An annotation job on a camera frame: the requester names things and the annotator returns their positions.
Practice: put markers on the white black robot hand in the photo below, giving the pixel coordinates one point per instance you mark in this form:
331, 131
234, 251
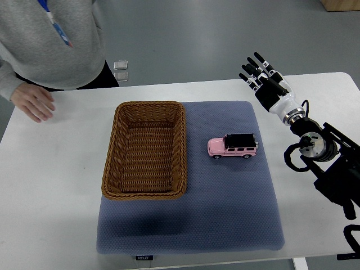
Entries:
274, 94

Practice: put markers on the grey sweatshirt sleeve forearm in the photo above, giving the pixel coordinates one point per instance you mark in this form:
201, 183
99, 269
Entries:
8, 80

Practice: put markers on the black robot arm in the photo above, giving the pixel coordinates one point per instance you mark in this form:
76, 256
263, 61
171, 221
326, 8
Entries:
323, 150

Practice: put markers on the pink toy car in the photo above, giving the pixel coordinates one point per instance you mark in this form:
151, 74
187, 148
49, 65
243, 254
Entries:
241, 145

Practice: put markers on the brown wicker basket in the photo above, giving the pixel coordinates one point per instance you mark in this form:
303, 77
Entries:
147, 154

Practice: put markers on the person's bare hand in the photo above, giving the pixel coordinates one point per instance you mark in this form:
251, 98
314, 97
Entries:
34, 101

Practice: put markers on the wooden box corner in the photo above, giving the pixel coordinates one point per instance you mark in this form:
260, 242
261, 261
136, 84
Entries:
340, 5

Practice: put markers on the blue-grey foam mat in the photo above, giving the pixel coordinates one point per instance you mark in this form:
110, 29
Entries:
229, 205

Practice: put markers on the lower silver floor plate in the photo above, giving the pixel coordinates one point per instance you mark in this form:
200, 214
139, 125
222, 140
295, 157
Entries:
121, 76

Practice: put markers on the silver floor plate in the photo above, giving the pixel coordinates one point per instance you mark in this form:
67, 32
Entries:
120, 65
121, 76

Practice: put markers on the upper silver floor plate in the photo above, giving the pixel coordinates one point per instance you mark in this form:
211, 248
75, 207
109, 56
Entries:
120, 65

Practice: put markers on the white table leg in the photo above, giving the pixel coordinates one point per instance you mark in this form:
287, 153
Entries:
300, 263

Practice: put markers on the black table label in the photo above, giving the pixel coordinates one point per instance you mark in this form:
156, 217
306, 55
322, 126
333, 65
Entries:
144, 257

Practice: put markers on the person torso grey sweatshirt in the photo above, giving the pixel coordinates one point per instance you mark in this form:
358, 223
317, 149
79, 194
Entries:
30, 44

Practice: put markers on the blue lanyard badge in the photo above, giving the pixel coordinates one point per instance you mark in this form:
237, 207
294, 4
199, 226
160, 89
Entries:
57, 27

